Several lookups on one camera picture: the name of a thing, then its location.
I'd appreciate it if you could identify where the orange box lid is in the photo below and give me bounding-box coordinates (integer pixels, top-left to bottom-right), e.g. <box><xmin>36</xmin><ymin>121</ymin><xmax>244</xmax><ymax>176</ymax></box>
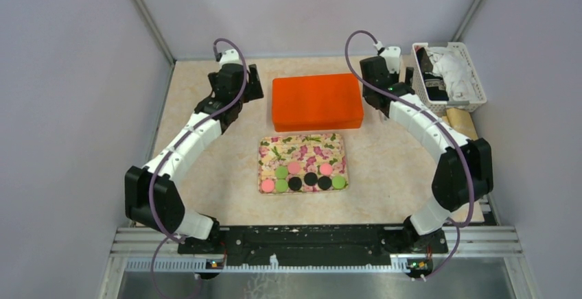
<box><xmin>271</xmin><ymin>73</ymin><xmax>364</xmax><ymax>132</ymax></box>

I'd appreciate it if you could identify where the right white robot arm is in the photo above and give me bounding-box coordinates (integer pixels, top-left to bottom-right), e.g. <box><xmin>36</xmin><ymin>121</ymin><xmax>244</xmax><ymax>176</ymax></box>
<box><xmin>360</xmin><ymin>56</ymin><xmax>493</xmax><ymax>252</ymax></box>

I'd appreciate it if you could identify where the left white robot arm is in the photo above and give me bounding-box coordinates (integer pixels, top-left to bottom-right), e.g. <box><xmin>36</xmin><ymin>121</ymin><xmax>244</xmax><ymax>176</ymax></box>
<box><xmin>124</xmin><ymin>49</ymin><xmax>264</xmax><ymax>254</ymax></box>

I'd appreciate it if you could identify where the black item in basket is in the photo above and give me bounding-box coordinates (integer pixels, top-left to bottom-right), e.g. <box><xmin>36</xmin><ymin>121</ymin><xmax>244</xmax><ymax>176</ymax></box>
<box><xmin>416</xmin><ymin>47</ymin><xmax>450</xmax><ymax>101</ymax></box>

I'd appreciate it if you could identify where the white plastic basket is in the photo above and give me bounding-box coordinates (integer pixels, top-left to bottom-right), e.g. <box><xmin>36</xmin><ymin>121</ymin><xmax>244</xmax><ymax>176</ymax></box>
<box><xmin>411</xmin><ymin>42</ymin><xmax>487</xmax><ymax>115</ymax></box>

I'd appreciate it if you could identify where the white cloth in basket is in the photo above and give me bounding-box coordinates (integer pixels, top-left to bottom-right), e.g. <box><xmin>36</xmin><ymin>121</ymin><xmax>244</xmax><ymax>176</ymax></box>
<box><xmin>427</xmin><ymin>47</ymin><xmax>478</xmax><ymax>101</ymax></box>

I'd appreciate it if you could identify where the tan paper bag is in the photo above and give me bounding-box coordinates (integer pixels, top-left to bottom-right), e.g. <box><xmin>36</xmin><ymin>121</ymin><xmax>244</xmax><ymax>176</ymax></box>
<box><xmin>439</xmin><ymin>108</ymin><xmax>479</xmax><ymax>140</ymax></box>

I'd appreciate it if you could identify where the floral tray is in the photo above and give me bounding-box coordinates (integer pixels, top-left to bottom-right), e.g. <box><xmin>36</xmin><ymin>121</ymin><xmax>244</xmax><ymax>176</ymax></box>
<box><xmin>257</xmin><ymin>133</ymin><xmax>350</xmax><ymax>195</ymax></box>

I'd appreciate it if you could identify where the green cookie middle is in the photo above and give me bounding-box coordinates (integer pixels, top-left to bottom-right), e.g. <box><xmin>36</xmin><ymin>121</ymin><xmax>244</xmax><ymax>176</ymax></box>
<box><xmin>275</xmin><ymin>166</ymin><xmax>289</xmax><ymax>180</ymax></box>

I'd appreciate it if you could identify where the green cookie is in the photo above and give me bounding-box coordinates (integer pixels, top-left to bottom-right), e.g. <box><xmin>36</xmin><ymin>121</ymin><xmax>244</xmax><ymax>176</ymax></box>
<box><xmin>275</xmin><ymin>166</ymin><xmax>289</xmax><ymax>180</ymax></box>
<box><xmin>275</xmin><ymin>179</ymin><xmax>289</xmax><ymax>193</ymax></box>
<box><xmin>331</xmin><ymin>175</ymin><xmax>347</xmax><ymax>190</ymax></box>

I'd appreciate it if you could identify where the pink cookie middle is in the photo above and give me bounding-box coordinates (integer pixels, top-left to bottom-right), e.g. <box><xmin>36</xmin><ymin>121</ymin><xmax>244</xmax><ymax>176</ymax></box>
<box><xmin>287</xmin><ymin>161</ymin><xmax>302</xmax><ymax>175</ymax></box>

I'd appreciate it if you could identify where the pink cookie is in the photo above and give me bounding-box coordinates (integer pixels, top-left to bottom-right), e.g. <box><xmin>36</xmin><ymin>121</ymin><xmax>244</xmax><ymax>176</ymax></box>
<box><xmin>260</xmin><ymin>179</ymin><xmax>275</xmax><ymax>193</ymax></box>
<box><xmin>287</xmin><ymin>161</ymin><xmax>302</xmax><ymax>175</ymax></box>
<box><xmin>318</xmin><ymin>163</ymin><xmax>334</xmax><ymax>176</ymax></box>

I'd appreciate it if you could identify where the pink cookie right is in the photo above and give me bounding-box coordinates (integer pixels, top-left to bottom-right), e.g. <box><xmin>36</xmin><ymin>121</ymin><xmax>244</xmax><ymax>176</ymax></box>
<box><xmin>318</xmin><ymin>163</ymin><xmax>334</xmax><ymax>176</ymax></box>

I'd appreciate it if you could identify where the pink cookie bottom left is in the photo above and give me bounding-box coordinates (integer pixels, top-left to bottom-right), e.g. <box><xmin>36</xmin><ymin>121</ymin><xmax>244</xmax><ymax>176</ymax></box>
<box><xmin>260</xmin><ymin>179</ymin><xmax>275</xmax><ymax>193</ymax></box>

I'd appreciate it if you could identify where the green cookie bottom left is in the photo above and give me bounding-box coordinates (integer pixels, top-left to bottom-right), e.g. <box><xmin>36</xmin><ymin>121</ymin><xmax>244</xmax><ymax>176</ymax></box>
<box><xmin>275</xmin><ymin>179</ymin><xmax>289</xmax><ymax>193</ymax></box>

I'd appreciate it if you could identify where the green cookie bottom right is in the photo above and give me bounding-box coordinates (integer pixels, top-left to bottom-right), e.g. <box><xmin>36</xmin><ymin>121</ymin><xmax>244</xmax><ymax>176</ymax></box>
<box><xmin>331</xmin><ymin>175</ymin><xmax>347</xmax><ymax>190</ymax></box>

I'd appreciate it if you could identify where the black cookie left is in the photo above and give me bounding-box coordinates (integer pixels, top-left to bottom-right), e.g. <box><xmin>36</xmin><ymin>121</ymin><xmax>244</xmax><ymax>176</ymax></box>
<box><xmin>288</xmin><ymin>176</ymin><xmax>303</xmax><ymax>192</ymax></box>

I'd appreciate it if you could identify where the black cookie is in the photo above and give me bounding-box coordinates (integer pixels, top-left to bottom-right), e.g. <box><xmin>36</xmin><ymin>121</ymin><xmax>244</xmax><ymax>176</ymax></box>
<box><xmin>317</xmin><ymin>176</ymin><xmax>332</xmax><ymax>191</ymax></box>
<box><xmin>303</xmin><ymin>172</ymin><xmax>318</xmax><ymax>187</ymax></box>
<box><xmin>288</xmin><ymin>176</ymin><xmax>303</xmax><ymax>192</ymax></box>

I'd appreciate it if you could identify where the black cookie right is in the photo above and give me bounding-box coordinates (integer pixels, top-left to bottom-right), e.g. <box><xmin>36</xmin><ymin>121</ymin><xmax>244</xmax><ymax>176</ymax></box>
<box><xmin>317</xmin><ymin>176</ymin><xmax>332</xmax><ymax>191</ymax></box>

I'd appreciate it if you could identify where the black cookie middle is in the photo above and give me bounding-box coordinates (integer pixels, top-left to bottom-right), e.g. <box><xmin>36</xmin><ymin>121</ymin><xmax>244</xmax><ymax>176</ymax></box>
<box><xmin>303</xmin><ymin>172</ymin><xmax>318</xmax><ymax>187</ymax></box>

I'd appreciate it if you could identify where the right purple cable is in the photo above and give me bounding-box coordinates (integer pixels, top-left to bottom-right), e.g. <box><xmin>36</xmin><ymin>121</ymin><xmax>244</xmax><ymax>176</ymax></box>
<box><xmin>344</xmin><ymin>29</ymin><xmax>476</xmax><ymax>282</ymax></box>

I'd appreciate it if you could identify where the purple cable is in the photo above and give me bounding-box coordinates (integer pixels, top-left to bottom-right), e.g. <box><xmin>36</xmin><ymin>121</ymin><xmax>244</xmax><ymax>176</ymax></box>
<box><xmin>149</xmin><ymin>38</ymin><xmax>250</xmax><ymax>299</ymax></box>
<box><xmin>344</xmin><ymin>29</ymin><xmax>476</xmax><ymax>282</ymax></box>

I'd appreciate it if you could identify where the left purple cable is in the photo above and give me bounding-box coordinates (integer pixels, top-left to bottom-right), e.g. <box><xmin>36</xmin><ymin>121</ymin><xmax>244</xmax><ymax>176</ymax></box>
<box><xmin>149</xmin><ymin>38</ymin><xmax>250</xmax><ymax>299</ymax></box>

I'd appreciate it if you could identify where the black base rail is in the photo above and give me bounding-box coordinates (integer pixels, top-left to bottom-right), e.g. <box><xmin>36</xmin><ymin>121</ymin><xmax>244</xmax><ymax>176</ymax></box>
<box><xmin>177</xmin><ymin>224</ymin><xmax>449</xmax><ymax>267</ymax></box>

